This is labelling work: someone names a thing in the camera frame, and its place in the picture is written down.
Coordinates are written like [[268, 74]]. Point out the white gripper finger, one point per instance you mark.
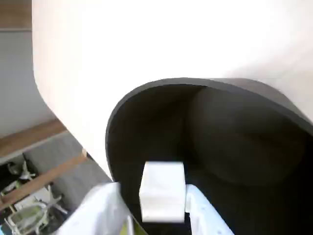
[[205, 220], [97, 213]]

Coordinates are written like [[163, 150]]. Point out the white cube block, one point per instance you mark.
[[162, 193]]

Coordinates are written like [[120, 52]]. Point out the white green office chair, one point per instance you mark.
[[24, 175], [27, 216]]

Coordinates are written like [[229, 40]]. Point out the light wooden frame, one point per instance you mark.
[[29, 137]]

